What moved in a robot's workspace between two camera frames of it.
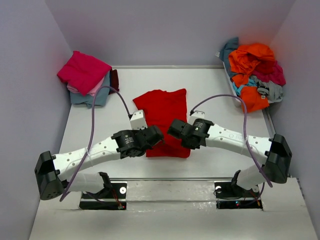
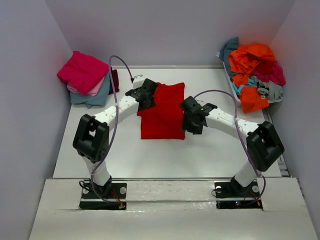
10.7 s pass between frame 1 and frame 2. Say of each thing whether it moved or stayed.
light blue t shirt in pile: stayed
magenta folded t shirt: stayed
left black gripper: moved
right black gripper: moved
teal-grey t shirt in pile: stayed
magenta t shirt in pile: stayed
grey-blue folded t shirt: stayed
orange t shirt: stayed
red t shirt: moved
